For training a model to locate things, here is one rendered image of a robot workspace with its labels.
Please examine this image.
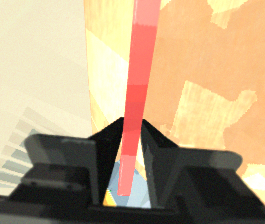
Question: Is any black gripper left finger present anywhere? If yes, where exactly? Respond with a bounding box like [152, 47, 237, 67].
[24, 117, 124, 204]

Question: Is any red square plate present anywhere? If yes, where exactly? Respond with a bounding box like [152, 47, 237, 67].
[117, 0, 161, 196]

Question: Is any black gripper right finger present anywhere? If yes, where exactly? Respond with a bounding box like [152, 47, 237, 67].
[140, 119, 243, 209]

